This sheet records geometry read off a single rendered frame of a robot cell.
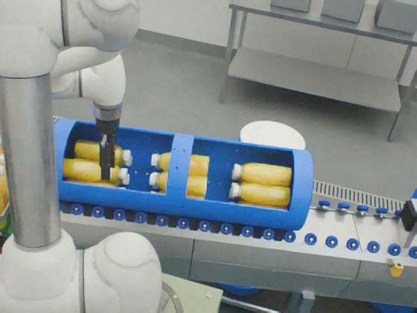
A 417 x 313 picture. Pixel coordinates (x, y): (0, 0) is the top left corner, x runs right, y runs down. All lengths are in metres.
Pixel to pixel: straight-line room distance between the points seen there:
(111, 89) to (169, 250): 0.64
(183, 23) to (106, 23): 4.27
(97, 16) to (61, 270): 0.54
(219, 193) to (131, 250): 0.78
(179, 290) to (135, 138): 0.65
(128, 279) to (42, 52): 0.51
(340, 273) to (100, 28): 1.29
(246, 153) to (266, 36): 3.26
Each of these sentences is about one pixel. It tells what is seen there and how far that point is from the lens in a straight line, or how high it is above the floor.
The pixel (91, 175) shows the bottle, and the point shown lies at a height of 1.11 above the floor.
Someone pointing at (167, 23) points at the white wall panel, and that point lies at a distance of 5.17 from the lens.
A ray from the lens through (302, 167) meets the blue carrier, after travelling 1.60.
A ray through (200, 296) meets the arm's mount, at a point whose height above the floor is 1.06.
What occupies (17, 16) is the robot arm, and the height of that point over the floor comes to 1.83.
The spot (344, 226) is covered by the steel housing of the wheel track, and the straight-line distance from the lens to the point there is 1.90.
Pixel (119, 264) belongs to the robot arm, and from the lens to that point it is 1.08.
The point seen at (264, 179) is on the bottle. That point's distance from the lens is 1.64.
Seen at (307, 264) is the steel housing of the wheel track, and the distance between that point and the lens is 1.80.
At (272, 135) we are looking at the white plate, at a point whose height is 1.04.
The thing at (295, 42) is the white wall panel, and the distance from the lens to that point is 4.94.
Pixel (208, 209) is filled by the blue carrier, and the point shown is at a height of 1.08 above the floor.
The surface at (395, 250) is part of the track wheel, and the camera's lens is 1.83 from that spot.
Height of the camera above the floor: 2.15
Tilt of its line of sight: 37 degrees down
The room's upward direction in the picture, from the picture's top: 8 degrees clockwise
